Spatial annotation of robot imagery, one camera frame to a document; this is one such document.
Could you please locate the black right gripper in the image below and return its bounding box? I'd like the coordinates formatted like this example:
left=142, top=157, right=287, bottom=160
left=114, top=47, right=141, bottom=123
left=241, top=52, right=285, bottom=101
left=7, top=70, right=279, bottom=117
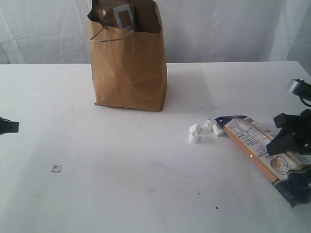
left=266, top=109, right=311, bottom=155

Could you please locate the brown paper bag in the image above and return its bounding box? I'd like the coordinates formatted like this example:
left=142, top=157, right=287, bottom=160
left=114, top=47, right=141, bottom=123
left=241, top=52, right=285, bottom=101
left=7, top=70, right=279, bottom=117
left=87, top=0, right=167, bottom=112

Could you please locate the torn paper scrap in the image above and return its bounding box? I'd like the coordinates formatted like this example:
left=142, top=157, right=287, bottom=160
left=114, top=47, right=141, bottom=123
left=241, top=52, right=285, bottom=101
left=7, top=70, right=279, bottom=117
left=51, top=165, right=62, bottom=173

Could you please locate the dark blue biscuit package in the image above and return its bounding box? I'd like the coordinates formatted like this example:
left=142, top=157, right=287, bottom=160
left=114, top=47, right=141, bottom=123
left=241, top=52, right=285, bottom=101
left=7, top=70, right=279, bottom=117
left=215, top=116, right=311, bottom=207

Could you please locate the brown standup pouch orange label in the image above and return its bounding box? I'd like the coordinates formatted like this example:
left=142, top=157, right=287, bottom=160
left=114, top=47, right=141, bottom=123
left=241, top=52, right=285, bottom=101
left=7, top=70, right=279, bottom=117
left=100, top=0, right=136, bottom=31

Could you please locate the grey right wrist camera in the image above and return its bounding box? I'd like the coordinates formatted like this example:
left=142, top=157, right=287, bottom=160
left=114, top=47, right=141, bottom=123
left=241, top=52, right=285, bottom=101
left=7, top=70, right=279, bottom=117
left=287, top=79, right=311, bottom=99

